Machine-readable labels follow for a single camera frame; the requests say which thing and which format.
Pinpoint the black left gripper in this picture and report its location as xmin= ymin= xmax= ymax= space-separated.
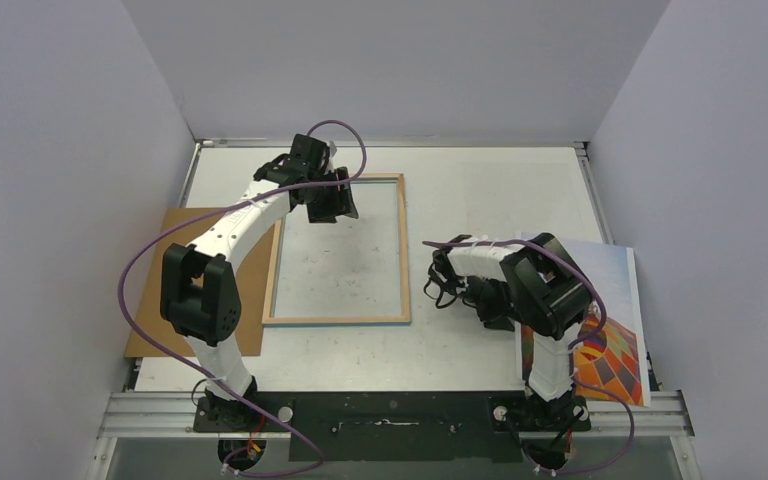
xmin=305 ymin=168 xmax=356 ymax=224

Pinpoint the blue wooden picture frame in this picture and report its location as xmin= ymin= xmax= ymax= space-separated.
xmin=262 ymin=173 xmax=411 ymax=328

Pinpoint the hot air balloon photo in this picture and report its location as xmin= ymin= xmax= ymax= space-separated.
xmin=515 ymin=231 xmax=652 ymax=408

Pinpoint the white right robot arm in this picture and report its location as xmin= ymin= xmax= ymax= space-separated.
xmin=423 ymin=233 xmax=604 ymax=429

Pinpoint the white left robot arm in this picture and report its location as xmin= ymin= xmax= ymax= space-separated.
xmin=160 ymin=134 xmax=358 ymax=431

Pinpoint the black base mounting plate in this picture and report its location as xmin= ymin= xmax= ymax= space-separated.
xmin=192 ymin=391 xmax=591 ymax=463

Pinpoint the aluminium front rail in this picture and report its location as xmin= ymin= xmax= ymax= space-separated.
xmin=98 ymin=391 xmax=695 ymax=439

